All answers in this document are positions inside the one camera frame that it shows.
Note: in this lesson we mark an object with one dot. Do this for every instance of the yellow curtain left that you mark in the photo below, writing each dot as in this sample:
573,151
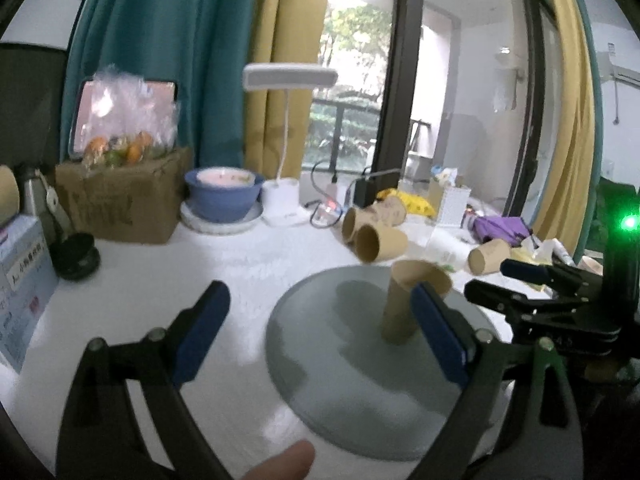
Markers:
283,31

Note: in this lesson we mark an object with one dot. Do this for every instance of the white lotion tube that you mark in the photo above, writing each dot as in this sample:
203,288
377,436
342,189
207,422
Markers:
560,252

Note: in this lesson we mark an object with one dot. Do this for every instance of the operator finger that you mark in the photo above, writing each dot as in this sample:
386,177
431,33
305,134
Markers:
294,463

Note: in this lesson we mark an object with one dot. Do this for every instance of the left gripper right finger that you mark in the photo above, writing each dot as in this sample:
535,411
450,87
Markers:
515,418

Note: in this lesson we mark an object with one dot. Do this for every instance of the white charger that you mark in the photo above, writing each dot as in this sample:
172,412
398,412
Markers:
337,194

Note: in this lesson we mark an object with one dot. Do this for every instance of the brown paper cup front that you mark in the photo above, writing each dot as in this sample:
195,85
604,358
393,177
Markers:
375,243

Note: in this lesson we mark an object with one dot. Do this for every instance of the round grey mat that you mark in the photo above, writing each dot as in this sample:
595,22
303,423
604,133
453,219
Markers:
330,364

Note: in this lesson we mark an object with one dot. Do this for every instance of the yellow curtain right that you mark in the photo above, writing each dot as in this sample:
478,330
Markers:
565,201

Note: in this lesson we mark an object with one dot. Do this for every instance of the blue tissue box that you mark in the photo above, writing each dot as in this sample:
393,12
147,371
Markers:
28,281

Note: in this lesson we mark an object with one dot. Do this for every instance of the plastic bag of fruit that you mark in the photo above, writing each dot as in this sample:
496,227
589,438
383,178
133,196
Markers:
102,153

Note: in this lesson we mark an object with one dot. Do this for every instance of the teal curtain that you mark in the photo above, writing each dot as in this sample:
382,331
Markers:
200,45

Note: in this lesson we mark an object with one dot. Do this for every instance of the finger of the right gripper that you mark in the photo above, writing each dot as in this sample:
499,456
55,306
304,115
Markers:
563,279
506,301

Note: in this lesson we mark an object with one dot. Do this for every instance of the tablet with screen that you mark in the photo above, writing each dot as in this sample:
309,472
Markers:
121,105

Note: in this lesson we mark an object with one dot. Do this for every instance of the black power adapter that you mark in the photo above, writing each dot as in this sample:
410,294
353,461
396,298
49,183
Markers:
364,191

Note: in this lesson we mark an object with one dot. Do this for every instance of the purple towel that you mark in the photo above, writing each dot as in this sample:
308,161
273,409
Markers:
513,230

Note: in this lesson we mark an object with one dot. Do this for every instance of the black round lid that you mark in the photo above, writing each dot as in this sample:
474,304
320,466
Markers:
76,257

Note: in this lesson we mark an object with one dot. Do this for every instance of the yellow curtain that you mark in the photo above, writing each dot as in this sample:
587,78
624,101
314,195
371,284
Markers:
283,31
565,201

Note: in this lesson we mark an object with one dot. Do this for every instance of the brown paper cup back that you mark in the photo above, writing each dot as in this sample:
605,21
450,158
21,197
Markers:
390,211

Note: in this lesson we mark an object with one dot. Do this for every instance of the pink inner bowl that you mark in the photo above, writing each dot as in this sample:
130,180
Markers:
225,177

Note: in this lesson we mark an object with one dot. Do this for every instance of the white desk lamp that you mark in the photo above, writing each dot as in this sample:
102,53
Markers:
280,196

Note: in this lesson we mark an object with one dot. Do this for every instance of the white paper cup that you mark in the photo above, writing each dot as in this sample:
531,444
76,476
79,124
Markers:
446,250

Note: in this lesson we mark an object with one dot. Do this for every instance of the cardboard box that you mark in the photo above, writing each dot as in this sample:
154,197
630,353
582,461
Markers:
133,204

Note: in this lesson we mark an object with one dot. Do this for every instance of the yellow tissue pack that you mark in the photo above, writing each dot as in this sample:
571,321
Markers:
533,251

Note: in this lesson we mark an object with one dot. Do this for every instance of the brown paper cup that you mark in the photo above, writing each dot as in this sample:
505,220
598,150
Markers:
390,211
354,220
398,322
487,258
375,243

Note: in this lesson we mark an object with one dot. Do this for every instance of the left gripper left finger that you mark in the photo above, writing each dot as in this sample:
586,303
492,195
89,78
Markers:
100,437

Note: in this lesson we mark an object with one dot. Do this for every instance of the white plate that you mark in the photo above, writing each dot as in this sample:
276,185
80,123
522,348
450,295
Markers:
220,224

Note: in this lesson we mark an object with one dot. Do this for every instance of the white perforated basket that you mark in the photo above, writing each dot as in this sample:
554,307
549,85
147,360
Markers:
449,203

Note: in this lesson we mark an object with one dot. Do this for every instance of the blue ceramic bowl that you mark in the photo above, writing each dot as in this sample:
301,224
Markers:
206,200

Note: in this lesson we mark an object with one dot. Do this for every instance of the air conditioner unit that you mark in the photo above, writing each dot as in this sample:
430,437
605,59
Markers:
609,69

